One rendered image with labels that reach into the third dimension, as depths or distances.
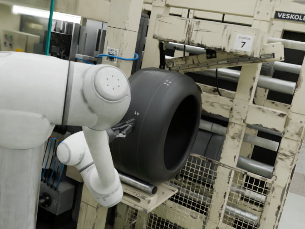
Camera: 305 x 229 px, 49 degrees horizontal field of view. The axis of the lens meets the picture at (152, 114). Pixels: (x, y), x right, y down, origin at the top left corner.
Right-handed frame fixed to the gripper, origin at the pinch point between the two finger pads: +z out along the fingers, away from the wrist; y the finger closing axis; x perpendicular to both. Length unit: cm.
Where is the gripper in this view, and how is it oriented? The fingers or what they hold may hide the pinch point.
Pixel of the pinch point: (130, 123)
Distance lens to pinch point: 148.7
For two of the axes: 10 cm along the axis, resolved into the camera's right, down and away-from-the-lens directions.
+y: -8.6, -2.6, 4.5
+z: 5.0, -2.3, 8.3
